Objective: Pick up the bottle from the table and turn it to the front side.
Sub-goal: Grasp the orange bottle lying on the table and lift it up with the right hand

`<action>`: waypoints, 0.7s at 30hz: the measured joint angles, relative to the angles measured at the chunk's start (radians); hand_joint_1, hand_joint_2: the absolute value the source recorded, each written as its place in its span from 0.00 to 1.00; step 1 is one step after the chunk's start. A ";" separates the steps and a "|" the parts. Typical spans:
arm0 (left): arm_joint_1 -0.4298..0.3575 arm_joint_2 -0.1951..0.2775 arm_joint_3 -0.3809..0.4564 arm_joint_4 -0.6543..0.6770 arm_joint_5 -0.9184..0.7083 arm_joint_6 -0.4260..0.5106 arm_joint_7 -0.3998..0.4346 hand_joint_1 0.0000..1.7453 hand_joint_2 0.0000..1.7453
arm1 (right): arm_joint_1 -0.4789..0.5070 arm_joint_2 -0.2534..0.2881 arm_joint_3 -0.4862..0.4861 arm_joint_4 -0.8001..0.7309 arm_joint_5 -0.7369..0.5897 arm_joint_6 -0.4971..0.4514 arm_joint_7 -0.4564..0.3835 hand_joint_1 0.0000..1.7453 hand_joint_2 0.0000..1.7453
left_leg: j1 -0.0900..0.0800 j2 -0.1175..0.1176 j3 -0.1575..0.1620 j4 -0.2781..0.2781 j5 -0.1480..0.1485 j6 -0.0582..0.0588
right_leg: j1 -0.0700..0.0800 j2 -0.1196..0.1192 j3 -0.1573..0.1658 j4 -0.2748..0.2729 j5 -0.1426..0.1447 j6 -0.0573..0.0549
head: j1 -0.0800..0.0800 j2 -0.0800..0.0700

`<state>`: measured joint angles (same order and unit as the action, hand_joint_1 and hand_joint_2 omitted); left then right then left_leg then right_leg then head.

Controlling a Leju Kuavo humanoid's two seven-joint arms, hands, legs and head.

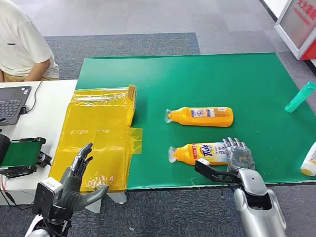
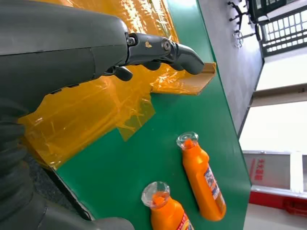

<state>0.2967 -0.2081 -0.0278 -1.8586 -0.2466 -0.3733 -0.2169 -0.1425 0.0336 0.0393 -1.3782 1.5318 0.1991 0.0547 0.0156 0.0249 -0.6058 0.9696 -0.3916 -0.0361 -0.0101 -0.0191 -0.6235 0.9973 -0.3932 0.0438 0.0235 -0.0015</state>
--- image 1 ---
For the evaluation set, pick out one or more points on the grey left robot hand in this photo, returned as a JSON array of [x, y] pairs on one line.
[[72, 189]]

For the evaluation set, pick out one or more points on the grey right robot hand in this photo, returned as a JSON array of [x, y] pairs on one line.
[[239, 157]]

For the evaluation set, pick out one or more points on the orange Tide bottle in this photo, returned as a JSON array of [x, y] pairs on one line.
[[197, 153]]

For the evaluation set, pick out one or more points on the orange bottle with small label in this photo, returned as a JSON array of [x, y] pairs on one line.
[[204, 116]]

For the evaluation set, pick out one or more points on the white and yellow bottle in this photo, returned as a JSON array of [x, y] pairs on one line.
[[309, 162]]

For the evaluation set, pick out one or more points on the teal plastic bottle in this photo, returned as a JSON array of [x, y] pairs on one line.
[[299, 97]]

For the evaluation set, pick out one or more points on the grey metal table foot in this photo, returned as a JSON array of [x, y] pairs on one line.
[[116, 197]]

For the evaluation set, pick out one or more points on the green table mat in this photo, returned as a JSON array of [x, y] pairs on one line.
[[246, 98]]

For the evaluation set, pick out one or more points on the yellow taped cardboard box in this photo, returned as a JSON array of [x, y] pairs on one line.
[[99, 137]]

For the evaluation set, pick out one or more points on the small green belt conveyor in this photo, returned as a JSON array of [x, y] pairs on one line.
[[22, 153]]

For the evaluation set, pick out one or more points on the grey laptop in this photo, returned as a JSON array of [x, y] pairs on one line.
[[10, 101]]

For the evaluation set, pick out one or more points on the white and red sign stand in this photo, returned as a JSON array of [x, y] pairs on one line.
[[299, 26]]

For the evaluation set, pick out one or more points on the person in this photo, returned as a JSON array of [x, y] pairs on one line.
[[17, 42]]

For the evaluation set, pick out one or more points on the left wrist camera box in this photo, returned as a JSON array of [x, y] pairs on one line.
[[45, 196]]

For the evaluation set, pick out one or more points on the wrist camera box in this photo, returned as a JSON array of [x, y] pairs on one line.
[[212, 171], [45, 196]]

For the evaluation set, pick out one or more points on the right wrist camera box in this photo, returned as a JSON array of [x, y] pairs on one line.
[[212, 171]]

